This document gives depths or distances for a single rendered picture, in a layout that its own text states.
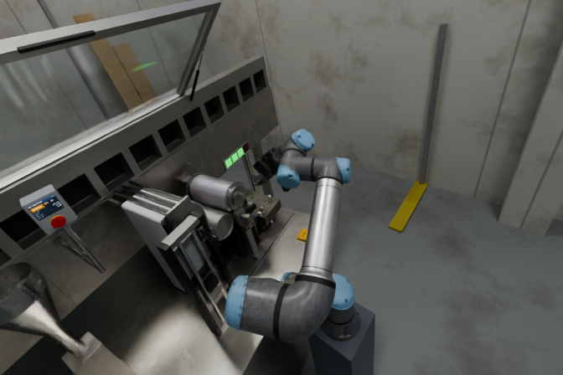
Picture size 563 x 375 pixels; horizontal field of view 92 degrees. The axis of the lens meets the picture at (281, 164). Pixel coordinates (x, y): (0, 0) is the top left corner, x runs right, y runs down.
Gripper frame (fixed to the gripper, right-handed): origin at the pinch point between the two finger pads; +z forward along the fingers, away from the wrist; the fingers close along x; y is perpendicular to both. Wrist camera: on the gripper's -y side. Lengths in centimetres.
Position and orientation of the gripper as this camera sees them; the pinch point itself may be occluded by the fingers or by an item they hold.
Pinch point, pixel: (260, 182)
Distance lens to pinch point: 114.2
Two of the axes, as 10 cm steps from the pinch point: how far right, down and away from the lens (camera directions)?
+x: -4.9, 5.6, -6.7
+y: -6.9, -7.2, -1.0
